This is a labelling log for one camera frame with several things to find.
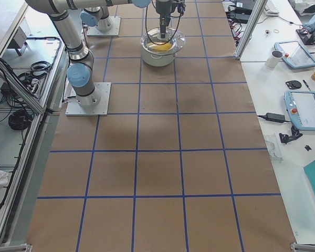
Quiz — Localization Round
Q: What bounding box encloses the black bracket part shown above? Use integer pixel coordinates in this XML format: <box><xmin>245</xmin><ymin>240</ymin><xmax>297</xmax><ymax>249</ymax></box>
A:
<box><xmin>279</xmin><ymin>125</ymin><xmax>303</xmax><ymax>144</ymax></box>

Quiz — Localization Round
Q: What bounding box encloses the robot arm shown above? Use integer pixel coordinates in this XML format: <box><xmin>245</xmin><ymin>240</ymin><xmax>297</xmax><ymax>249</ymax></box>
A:
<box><xmin>80</xmin><ymin>0</ymin><xmax>186</xmax><ymax>37</ymax></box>
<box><xmin>26</xmin><ymin>1</ymin><xmax>151</xmax><ymax>107</ymax></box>

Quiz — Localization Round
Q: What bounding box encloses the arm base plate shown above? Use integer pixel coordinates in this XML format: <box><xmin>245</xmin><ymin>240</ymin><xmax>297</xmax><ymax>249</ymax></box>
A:
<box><xmin>87</xmin><ymin>16</ymin><xmax>121</xmax><ymax>37</ymax></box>
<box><xmin>66</xmin><ymin>82</ymin><xmax>111</xmax><ymax>116</ymax></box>

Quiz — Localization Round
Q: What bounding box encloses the yellow corn cob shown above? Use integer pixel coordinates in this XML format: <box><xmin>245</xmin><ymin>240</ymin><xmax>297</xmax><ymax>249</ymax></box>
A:
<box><xmin>149</xmin><ymin>43</ymin><xmax>173</xmax><ymax>52</ymax></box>

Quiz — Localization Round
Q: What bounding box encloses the blue teach pendant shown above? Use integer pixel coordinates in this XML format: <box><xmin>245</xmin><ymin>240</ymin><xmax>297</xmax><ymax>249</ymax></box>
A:
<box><xmin>284</xmin><ymin>90</ymin><xmax>315</xmax><ymax>131</ymax></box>
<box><xmin>274</xmin><ymin>40</ymin><xmax>315</xmax><ymax>69</ymax></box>

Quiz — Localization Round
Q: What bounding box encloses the brown paper table cover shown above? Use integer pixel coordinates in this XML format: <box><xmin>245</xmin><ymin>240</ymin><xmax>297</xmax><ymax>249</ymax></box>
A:
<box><xmin>26</xmin><ymin>1</ymin><xmax>295</xmax><ymax>251</ymax></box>

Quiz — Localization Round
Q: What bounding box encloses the glass pot lid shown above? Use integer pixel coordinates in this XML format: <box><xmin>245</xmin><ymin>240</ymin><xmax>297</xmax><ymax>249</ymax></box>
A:
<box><xmin>143</xmin><ymin>27</ymin><xmax>186</xmax><ymax>52</ymax></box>

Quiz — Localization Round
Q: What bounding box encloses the coiled black cable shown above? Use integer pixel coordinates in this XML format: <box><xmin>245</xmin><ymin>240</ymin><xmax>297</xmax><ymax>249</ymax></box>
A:
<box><xmin>8</xmin><ymin>109</ymin><xmax>34</xmax><ymax>131</ymax></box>

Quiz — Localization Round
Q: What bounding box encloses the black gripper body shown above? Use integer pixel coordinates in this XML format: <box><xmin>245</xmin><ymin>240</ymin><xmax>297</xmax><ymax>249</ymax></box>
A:
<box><xmin>156</xmin><ymin>0</ymin><xmax>172</xmax><ymax>18</ymax></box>
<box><xmin>173</xmin><ymin>0</ymin><xmax>186</xmax><ymax>16</ymax></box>

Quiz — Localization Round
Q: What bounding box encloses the white electric cooking pot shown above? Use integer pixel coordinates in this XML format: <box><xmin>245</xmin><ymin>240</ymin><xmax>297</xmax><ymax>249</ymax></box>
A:
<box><xmin>141</xmin><ymin>35</ymin><xmax>176</xmax><ymax>67</ymax></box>

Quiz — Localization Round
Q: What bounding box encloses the black pen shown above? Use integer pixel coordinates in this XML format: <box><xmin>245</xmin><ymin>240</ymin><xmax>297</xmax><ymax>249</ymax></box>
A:
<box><xmin>302</xmin><ymin>80</ymin><xmax>311</xmax><ymax>91</ymax></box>

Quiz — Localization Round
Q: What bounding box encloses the clear plastic box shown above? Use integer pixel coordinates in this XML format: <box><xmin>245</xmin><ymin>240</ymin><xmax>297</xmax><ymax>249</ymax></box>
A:
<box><xmin>264</xmin><ymin>134</ymin><xmax>283</xmax><ymax>163</ymax></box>

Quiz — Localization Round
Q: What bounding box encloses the aluminium frame post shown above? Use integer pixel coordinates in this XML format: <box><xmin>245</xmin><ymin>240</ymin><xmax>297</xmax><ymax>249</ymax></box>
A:
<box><xmin>234</xmin><ymin>0</ymin><xmax>267</xmax><ymax>60</ymax></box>

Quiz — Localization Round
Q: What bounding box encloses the far blue teach pendant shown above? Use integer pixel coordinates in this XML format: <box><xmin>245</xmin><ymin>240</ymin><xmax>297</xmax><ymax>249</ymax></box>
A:
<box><xmin>274</xmin><ymin>40</ymin><xmax>315</xmax><ymax>69</ymax></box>

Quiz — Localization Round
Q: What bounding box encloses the white mug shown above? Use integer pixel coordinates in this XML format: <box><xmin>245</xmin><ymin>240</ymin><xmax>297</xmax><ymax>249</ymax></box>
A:
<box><xmin>265</xmin><ymin>50</ymin><xmax>283</xmax><ymax>69</ymax></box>

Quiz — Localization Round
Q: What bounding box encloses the black round disc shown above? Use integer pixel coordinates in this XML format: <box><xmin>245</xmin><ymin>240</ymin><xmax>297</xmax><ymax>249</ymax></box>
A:
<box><xmin>285</xmin><ymin>80</ymin><xmax>302</xmax><ymax>90</ymax></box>

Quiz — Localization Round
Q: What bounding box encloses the near blue teach pendant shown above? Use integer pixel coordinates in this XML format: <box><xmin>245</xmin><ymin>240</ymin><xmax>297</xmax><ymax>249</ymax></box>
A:
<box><xmin>284</xmin><ymin>90</ymin><xmax>315</xmax><ymax>131</ymax></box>

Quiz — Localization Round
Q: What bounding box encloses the black power adapter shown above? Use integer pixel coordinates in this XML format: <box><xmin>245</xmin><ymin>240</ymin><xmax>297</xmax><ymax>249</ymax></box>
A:
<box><xmin>265</xmin><ymin>112</ymin><xmax>286</xmax><ymax>123</ymax></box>

